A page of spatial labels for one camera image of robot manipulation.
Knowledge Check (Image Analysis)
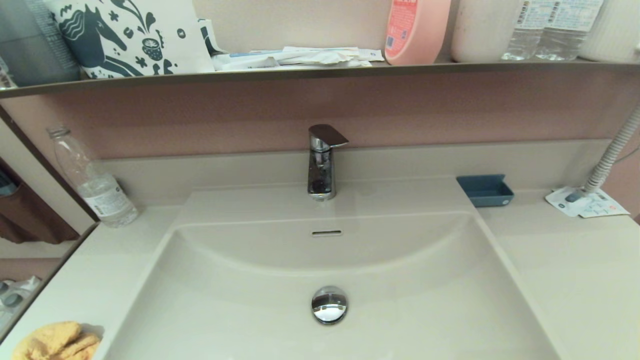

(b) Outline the chrome sink faucet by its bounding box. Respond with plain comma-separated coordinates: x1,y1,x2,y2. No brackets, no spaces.
307,124,350,202

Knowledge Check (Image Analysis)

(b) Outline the orange cleaning cloth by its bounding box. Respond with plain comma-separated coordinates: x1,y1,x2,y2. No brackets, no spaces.
11,321,103,360

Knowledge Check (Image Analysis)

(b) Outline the white ceramic sink basin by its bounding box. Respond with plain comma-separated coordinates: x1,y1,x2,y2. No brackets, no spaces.
95,178,563,360

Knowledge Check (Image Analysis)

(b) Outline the crumpled white wrapper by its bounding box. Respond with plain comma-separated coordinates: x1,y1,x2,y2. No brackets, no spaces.
280,46,373,68

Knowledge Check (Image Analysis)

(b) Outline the chrome drain stopper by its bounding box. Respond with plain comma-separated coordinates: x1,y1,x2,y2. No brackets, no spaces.
311,285,349,325

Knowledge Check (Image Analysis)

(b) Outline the white tube packet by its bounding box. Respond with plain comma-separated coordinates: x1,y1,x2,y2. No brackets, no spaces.
212,50,286,71

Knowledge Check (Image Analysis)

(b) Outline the blue soap dish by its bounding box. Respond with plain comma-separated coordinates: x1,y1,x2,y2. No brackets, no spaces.
456,174,515,208

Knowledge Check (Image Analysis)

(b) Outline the pink lotion bottle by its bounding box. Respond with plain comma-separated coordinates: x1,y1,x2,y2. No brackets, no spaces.
384,0,452,66

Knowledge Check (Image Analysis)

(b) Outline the small patterned white pouch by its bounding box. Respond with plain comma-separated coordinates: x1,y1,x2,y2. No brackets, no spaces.
197,19,229,57

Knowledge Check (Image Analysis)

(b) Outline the white round container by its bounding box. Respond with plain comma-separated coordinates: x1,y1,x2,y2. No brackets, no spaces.
451,0,526,63

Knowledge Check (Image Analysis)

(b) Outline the clear plastic water bottle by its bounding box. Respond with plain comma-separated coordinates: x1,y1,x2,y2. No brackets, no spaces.
46,126,139,229

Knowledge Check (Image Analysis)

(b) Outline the white horse print bag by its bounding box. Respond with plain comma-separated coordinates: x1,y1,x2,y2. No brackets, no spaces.
44,0,216,80

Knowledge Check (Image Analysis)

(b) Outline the clear labelled water bottle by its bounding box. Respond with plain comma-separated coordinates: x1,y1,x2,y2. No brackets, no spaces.
501,0,551,61
535,0,605,62

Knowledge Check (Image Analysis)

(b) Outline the white printed paper packet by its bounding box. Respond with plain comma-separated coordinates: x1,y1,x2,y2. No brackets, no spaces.
545,186,631,219

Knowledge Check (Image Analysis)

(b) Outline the grey plastic container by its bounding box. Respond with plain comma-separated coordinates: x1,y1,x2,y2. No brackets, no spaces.
0,0,81,87

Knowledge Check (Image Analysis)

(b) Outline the white ribbed container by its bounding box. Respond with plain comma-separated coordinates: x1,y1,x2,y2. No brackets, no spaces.
580,0,640,63

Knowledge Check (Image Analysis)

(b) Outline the brown wall shelf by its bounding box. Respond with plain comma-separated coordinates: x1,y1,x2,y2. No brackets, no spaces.
0,59,640,99

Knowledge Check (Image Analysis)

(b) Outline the white corrugated hose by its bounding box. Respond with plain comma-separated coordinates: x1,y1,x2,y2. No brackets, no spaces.
584,102,640,194

